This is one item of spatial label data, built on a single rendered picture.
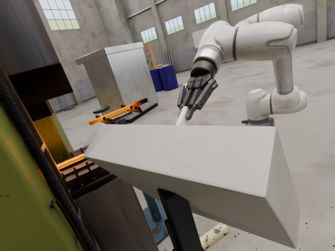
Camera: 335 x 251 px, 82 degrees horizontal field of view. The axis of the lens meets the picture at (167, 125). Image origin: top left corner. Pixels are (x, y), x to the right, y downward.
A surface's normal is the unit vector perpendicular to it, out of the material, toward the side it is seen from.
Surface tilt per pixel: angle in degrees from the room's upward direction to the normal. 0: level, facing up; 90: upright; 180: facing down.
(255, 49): 104
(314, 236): 0
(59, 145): 90
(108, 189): 90
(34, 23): 90
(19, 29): 90
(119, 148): 30
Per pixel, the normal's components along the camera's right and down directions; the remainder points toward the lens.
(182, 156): -0.52, -0.57
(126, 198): 0.45, 0.19
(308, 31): -0.51, 0.43
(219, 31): -0.26, -0.51
